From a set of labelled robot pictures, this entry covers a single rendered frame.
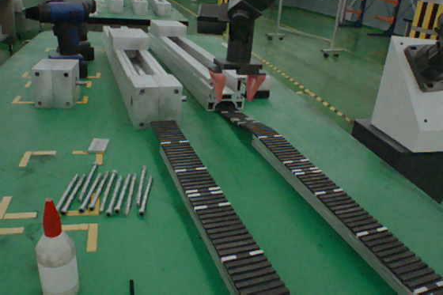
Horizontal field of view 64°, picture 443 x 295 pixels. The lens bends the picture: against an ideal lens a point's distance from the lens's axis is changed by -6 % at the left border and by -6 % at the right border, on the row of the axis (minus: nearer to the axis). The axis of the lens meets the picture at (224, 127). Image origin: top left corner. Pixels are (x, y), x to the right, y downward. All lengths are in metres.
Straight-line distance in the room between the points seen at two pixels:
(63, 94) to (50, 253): 0.58
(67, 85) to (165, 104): 0.25
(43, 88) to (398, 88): 0.83
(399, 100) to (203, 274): 0.66
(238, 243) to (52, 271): 0.20
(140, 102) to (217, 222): 0.38
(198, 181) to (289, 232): 0.15
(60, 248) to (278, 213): 0.32
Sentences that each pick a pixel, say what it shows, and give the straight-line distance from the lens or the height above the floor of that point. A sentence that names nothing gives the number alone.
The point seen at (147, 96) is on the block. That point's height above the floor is 0.85.
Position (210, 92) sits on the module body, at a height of 0.83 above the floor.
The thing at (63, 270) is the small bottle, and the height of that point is 0.83.
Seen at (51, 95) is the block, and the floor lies 0.81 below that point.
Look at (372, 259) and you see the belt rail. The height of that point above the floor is 0.79.
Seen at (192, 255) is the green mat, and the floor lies 0.78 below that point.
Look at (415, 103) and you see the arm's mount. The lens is 0.92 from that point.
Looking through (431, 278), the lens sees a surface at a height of 0.81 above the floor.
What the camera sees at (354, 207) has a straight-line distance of 0.57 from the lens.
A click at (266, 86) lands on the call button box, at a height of 0.81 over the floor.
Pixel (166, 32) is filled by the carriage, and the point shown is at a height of 0.88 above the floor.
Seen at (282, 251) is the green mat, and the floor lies 0.78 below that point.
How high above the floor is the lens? 1.10
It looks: 23 degrees down
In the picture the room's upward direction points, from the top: 6 degrees clockwise
